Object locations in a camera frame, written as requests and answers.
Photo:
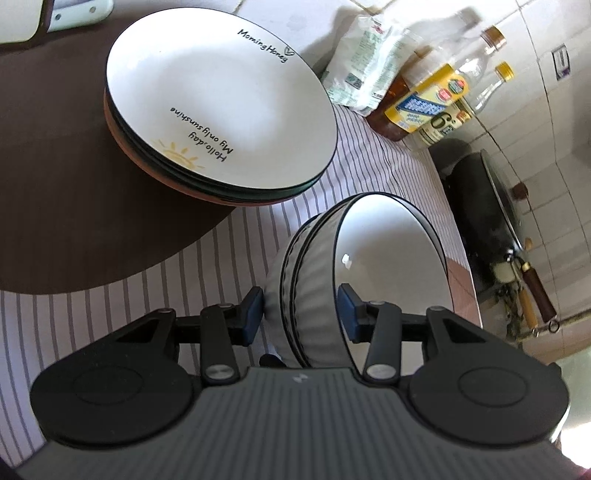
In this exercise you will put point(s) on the white cutting board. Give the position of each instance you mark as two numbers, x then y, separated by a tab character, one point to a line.
18	18

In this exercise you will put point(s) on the white black-rimmed plate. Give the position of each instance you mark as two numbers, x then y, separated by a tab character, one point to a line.
184	175
217	83

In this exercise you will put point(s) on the white salt bag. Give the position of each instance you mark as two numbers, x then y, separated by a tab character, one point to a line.
364	64

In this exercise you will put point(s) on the clear vinegar bottle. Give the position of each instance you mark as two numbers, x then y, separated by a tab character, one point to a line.
443	127

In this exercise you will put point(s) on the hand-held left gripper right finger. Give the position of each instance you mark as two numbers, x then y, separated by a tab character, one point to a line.
347	314

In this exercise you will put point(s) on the pale plastic board stand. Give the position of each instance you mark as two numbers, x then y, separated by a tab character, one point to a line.
78	16

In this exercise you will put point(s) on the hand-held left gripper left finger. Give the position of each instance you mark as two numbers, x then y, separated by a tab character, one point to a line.
253	314

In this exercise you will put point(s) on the glass wok lid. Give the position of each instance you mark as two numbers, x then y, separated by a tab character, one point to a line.
505	198

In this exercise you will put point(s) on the black wok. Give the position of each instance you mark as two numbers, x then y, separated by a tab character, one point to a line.
471	217

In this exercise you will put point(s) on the striped brown tablecloth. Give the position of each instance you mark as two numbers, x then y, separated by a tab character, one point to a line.
69	184

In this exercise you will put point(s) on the yellow label cooking wine bottle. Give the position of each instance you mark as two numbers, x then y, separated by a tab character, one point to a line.
425	101

